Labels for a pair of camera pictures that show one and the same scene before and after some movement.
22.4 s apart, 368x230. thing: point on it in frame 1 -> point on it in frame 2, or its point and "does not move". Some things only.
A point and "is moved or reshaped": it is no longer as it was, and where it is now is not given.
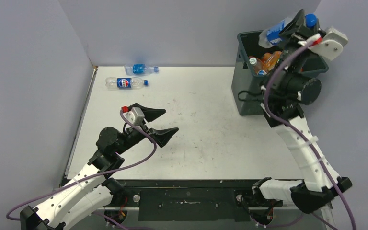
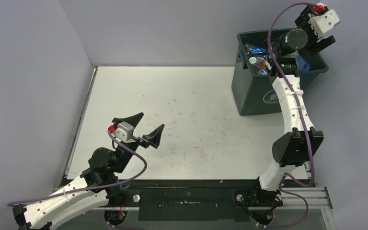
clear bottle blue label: [139, 69] is moved or reshaped
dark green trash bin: [247, 86] does not move
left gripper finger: [149, 113] -> [132, 119]
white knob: [136, 198] does not move
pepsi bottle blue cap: [130, 83] -> [253, 50]
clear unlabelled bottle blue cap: [261, 72] does not move
